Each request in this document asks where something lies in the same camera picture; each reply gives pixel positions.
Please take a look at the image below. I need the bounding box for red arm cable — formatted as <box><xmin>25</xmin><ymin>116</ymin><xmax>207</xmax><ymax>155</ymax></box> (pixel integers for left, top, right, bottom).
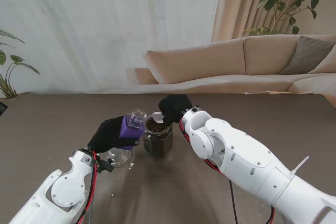
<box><xmin>179</xmin><ymin>118</ymin><xmax>275</xmax><ymax>224</ymax></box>
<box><xmin>78</xmin><ymin>150</ymin><xmax>99</xmax><ymax>223</ymax></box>

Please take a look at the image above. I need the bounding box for clear glass jar lid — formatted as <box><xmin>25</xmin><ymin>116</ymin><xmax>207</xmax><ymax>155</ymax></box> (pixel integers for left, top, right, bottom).
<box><xmin>106</xmin><ymin>146</ymin><xmax>133</xmax><ymax>168</ymax></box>

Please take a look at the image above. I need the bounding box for beige sofa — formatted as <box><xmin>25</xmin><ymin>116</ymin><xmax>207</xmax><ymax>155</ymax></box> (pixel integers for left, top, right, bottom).
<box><xmin>135</xmin><ymin>34</ymin><xmax>336</xmax><ymax>101</ymax></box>

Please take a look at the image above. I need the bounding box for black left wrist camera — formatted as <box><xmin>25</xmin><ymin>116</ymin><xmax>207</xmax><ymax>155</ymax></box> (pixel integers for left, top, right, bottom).
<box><xmin>99</xmin><ymin>158</ymin><xmax>114</xmax><ymax>174</ymax></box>

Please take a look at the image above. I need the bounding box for beige curtain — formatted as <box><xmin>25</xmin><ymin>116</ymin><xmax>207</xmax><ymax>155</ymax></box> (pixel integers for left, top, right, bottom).
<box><xmin>211</xmin><ymin>0</ymin><xmax>336</xmax><ymax>42</ymax></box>

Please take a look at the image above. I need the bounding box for tall leafy green plant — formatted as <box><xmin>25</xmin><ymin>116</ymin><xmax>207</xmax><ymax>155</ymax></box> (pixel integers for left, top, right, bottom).
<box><xmin>243</xmin><ymin>0</ymin><xmax>336</xmax><ymax>37</ymax></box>

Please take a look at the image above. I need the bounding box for white sheer curtain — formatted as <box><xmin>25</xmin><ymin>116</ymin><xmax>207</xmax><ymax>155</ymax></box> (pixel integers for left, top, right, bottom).
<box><xmin>0</xmin><ymin>0</ymin><xmax>224</xmax><ymax>95</ymax></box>

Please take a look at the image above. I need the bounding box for broad leaf green plant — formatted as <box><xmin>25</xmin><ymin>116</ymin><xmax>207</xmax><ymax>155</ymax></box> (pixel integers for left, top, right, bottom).
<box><xmin>0</xmin><ymin>29</ymin><xmax>41</xmax><ymax>100</ymax></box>

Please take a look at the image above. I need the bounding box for beige sofa cushion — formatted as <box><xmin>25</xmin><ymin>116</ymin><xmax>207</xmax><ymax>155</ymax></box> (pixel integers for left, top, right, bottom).
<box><xmin>308</xmin><ymin>50</ymin><xmax>336</xmax><ymax>74</ymax></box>

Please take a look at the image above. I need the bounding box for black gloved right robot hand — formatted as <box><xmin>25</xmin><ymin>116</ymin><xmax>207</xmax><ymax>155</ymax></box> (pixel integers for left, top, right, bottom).
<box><xmin>157</xmin><ymin>94</ymin><xmax>194</xmax><ymax>125</ymax></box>

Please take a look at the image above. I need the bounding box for white cable tie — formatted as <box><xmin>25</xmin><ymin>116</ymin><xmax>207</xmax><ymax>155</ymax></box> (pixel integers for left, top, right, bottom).
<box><xmin>291</xmin><ymin>155</ymin><xmax>310</xmax><ymax>177</ymax></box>

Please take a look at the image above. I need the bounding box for tan plant pot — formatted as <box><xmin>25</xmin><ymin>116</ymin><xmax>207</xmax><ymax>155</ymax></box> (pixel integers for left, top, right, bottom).
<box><xmin>0</xmin><ymin>97</ymin><xmax>18</xmax><ymax>106</ymax></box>

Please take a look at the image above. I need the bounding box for red left arm cable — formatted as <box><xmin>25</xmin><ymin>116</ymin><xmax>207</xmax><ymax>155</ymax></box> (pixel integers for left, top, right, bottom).
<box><xmin>78</xmin><ymin>150</ymin><xmax>99</xmax><ymax>223</ymax></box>

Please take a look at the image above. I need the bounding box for grey sofa cushion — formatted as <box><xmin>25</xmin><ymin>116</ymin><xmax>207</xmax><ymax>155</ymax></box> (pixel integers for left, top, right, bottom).
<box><xmin>278</xmin><ymin>35</ymin><xmax>336</xmax><ymax>75</ymax></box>

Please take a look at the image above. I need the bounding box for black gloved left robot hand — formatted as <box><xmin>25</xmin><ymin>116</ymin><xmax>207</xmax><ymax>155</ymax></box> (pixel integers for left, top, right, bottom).
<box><xmin>87</xmin><ymin>115</ymin><xmax>141</xmax><ymax>154</ymax></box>

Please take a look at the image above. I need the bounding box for glass jar of coffee beans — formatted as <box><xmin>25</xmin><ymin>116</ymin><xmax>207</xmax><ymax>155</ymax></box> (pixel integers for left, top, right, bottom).
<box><xmin>142</xmin><ymin>115</ymin><xmax>174</xmax><ymax>159</ymax></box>

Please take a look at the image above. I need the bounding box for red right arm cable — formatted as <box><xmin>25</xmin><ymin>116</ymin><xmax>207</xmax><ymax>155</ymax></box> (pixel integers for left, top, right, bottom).
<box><xmin>179</xmin><ymin>118</ymin><xmax>275</xmax><ymax>224</ymax></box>

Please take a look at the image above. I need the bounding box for purple square coffee jar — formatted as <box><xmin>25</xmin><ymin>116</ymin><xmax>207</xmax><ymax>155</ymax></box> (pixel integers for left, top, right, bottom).
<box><xmin>118</xmin><ymin>108</ymin><xmax>148</xmax><ymax>151</ymax></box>

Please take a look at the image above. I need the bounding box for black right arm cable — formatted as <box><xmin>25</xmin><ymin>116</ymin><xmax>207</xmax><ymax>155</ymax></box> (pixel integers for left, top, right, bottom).
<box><xmin>229</xmin><ymin>180</ymin><xmax>239</xmax><ymax>224</ymax></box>

